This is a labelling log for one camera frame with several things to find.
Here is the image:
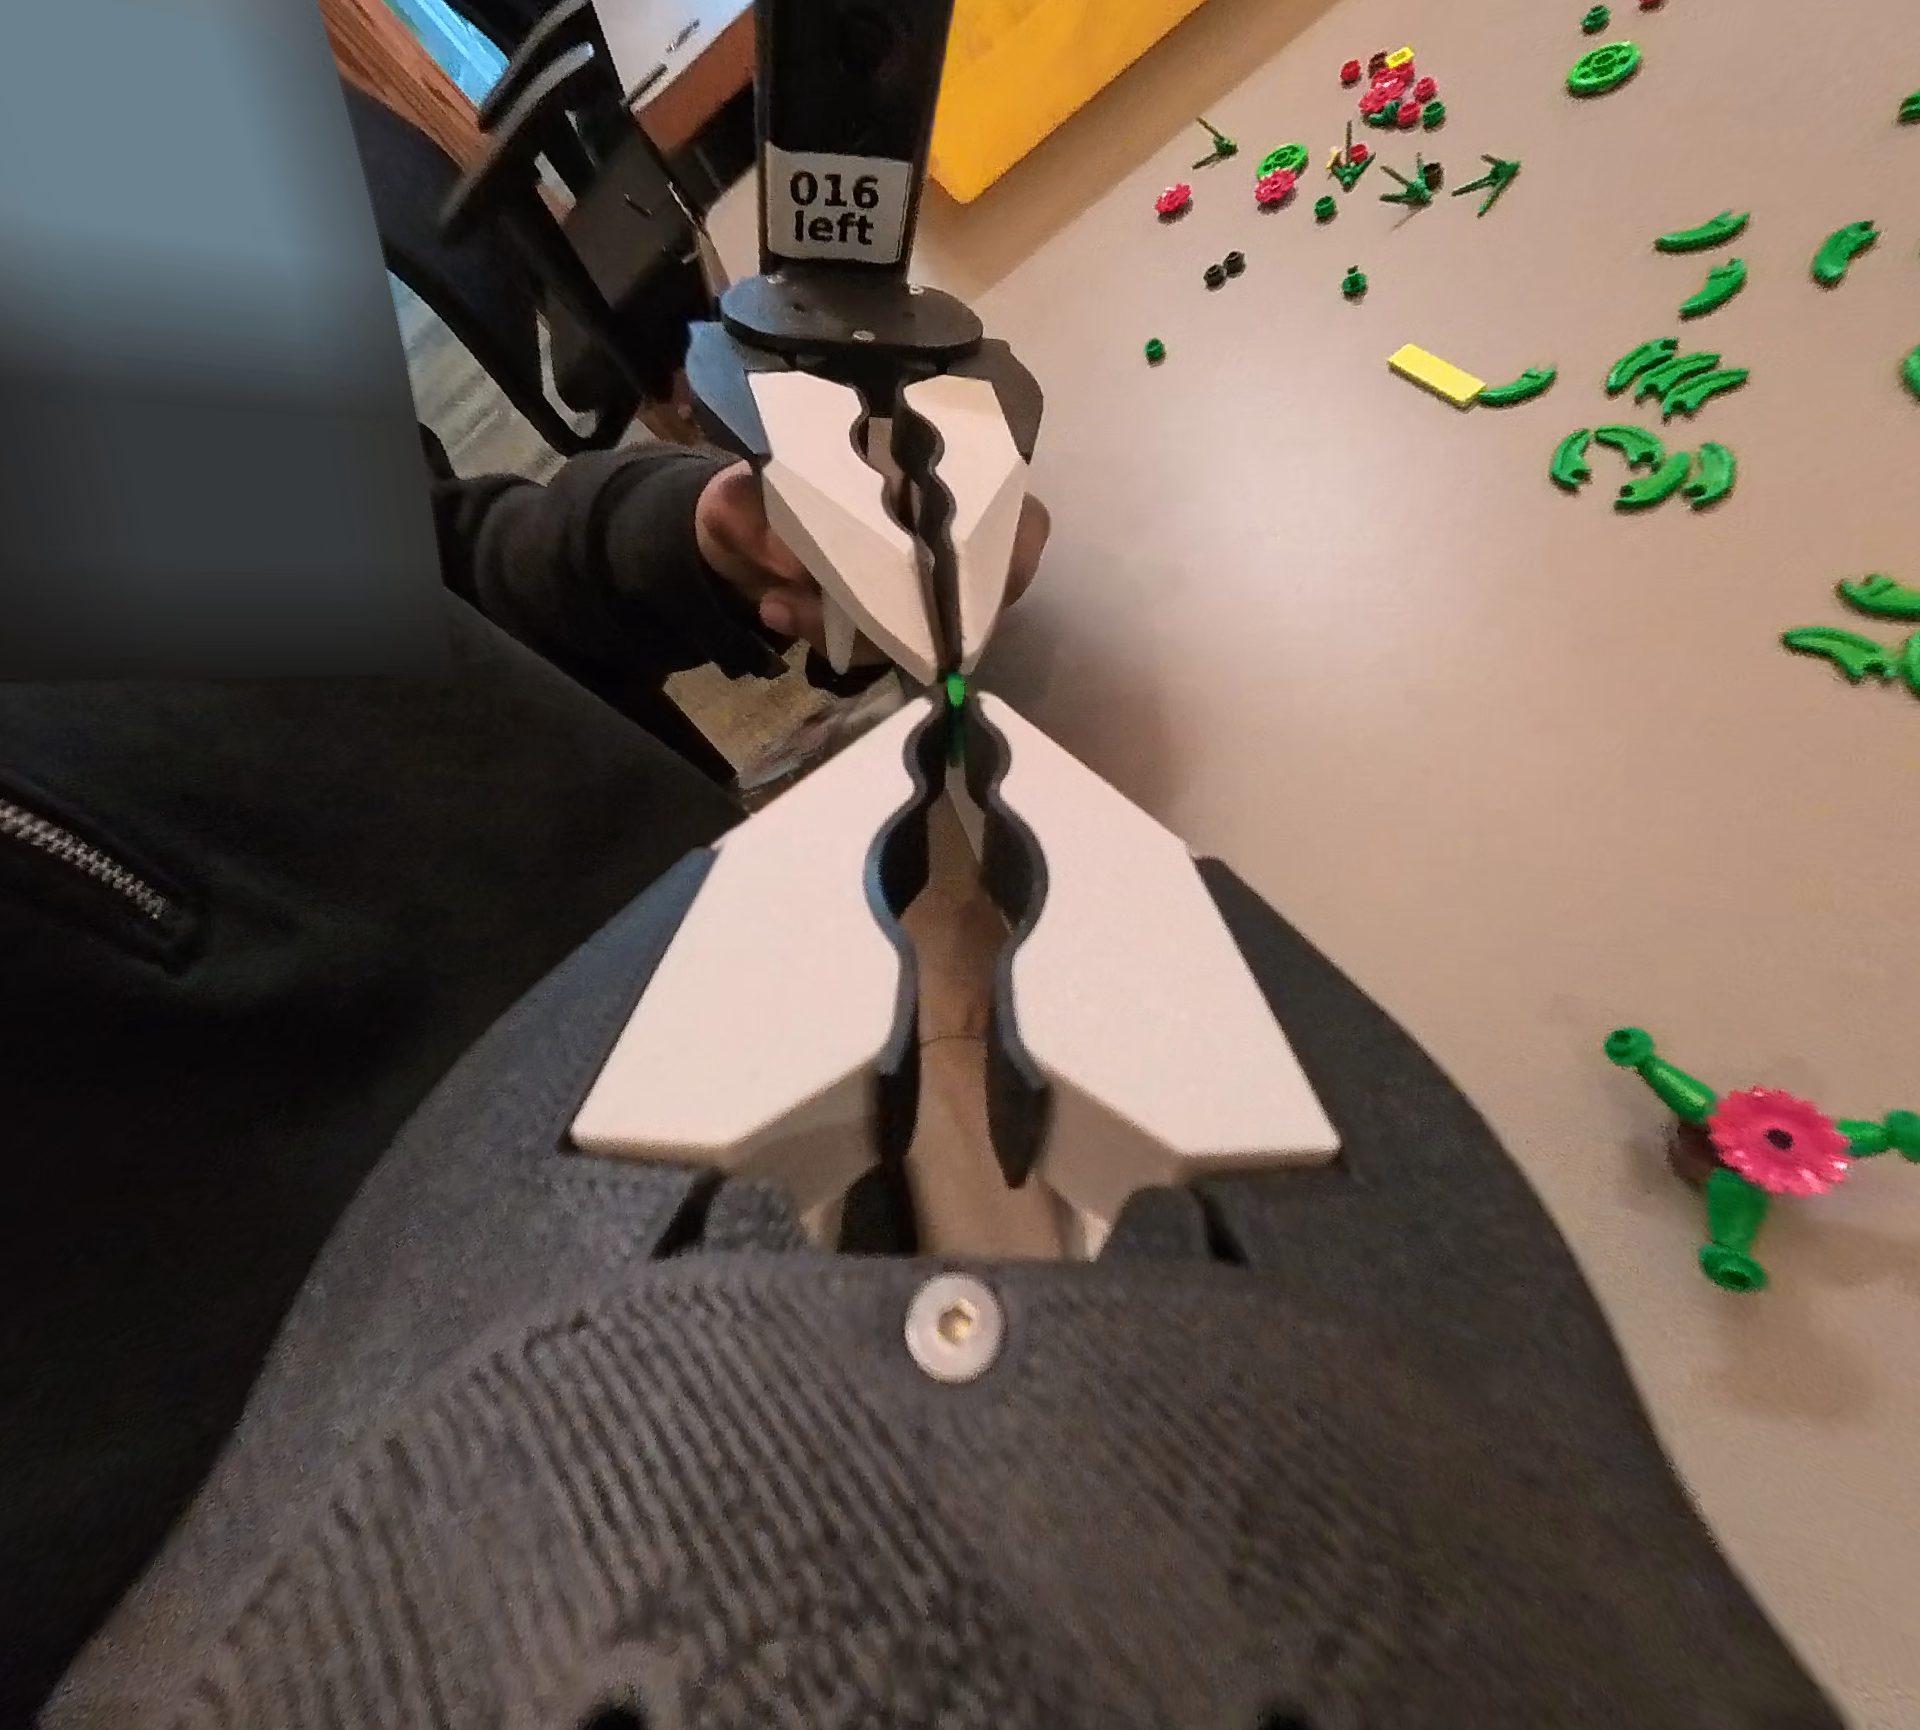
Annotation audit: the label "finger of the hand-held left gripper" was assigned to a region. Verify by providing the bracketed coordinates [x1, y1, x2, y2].
[900, 372, 1034, 682]
[743, 369, 948, 687]

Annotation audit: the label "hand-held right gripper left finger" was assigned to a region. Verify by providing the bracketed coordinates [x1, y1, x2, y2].
[569, 695, 958, 1231]

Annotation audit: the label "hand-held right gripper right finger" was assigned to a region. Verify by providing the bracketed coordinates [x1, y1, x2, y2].
[963, 693, 1341, 1261]

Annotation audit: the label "person's left forearm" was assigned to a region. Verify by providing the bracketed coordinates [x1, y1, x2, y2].
[431, 441, 790, 682]

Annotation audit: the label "person's left hand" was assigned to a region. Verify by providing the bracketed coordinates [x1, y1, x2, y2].
[695, 464, 838, 649]

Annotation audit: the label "black office chair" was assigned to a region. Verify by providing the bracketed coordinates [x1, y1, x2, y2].
[344, 0, 722, 459]

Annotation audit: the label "yellow flat brick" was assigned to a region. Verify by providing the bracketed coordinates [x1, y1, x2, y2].
[1386, 343, 1488, 410]

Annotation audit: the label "person's black jacket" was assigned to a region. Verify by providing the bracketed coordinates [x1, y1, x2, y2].
[0, 590, 752, 1730]

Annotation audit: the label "pile of small flower pieces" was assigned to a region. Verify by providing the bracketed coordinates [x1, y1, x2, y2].
[1143, 42, 1523, 369]

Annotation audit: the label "small brick flower plant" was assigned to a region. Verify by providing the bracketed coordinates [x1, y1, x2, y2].
[1601, 1025, 1920, 1295]

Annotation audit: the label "scattered green leaf pieces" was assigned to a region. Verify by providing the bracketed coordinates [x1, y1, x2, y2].
[1476, 87, 1920, 699]

